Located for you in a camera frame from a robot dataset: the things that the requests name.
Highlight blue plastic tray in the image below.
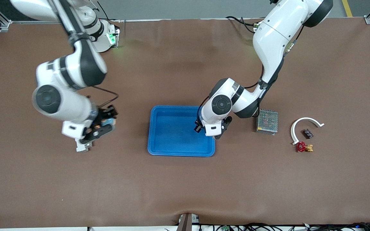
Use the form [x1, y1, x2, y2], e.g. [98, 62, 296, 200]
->
[148, 106, 216, 157]

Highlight white circuit breaker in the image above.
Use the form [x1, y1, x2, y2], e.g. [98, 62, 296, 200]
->
[76, 141, 93, 153]

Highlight brown table mat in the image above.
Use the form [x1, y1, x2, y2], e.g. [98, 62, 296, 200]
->
[0, 18, 370, 229]

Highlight metal mesh power supply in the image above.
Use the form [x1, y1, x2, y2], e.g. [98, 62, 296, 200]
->
[256, 108, 279, 136]

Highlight grey metal table clamp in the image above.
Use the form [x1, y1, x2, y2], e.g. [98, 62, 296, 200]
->
[176, 212, 200, 231]

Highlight white curved plastic clamp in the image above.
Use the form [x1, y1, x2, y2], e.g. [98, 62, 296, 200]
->
[290, 117, 325, 145]

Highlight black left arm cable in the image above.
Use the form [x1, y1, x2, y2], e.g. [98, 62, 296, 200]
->
[243, 26, 304, 90]

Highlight black right base cable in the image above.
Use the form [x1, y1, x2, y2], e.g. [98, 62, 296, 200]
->
[96, 1, 121, 22]

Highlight black base cable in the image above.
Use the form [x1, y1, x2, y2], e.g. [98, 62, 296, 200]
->
[96, 1, 121, 22]
[225, 15, 260, 35]

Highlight brass valve with red handle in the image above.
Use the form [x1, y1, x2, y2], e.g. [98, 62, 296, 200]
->
[296, 141, 314, 153]

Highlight black left base cable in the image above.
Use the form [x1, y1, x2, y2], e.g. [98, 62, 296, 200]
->
[225, 15, 260, 35]

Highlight black tangled cable bundle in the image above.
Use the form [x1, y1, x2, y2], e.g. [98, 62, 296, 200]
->
[198, 222, 370, 231]

